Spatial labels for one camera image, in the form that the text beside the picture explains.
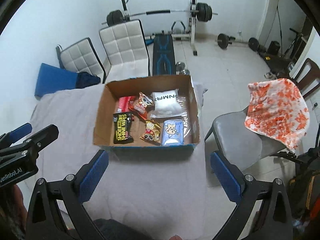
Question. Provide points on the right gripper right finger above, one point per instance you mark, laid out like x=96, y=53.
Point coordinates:
x=274, y=219

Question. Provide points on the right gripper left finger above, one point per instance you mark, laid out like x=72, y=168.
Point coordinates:
x=44, y=219

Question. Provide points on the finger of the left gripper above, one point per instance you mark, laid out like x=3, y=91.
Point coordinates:
x=37, y=141
x=15, y=135

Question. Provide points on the black shoe shine wipes pack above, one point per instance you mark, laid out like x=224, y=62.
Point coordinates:
x=122, y=125

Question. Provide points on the red floral snack packet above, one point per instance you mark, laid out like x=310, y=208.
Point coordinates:
x=124, y=103

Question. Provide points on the large panda snack bag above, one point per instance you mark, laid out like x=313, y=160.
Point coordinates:
x=140, y=107

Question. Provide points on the small panda snack bag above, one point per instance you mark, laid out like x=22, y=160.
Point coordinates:
x=152, y=132

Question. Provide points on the blue cartoon tissue pack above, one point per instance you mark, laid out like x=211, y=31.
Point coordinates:
x=173, y=133

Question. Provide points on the white packaged sock bag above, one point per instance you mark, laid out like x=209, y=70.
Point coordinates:
x=166, y=105

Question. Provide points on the blue foam cushion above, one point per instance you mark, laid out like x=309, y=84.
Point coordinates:
x=52, y=79

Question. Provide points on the grey padded chair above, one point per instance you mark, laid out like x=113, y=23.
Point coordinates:
x=250, y=152

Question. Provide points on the dark blue cloth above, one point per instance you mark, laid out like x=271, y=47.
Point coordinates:
x=85, y=79

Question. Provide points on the white quilted chair left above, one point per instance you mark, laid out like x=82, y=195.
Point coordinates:
x=81, y=57

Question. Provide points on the white quilted chair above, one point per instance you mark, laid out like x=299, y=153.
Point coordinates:
x=81, y=57
x=125, y=47

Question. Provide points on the orange white patterned cloth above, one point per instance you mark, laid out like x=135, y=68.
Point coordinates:
x=277, y=110

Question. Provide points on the grey table cloth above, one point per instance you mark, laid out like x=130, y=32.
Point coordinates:
x=160, y=193

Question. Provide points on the white quilted chair right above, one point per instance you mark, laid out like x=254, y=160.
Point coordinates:
x=125, y=47

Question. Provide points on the milk carton cardboard box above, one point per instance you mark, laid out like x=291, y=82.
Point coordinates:
x=104, y=127

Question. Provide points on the brown wooden chair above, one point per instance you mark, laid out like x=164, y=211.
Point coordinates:
x=303, y=82

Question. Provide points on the black blue weight bench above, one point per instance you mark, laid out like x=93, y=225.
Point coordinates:
x=163, y=60

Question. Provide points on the chrome dumbbells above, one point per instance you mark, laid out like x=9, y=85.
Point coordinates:
x=181, y=69

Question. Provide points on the floor barbell with plates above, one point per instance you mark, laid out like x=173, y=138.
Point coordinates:
x=224, y=41

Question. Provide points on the barbell with black plates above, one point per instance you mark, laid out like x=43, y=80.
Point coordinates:
x=203, y=13

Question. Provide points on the white barbell rack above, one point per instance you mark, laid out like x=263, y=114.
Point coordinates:
x=188, y=32

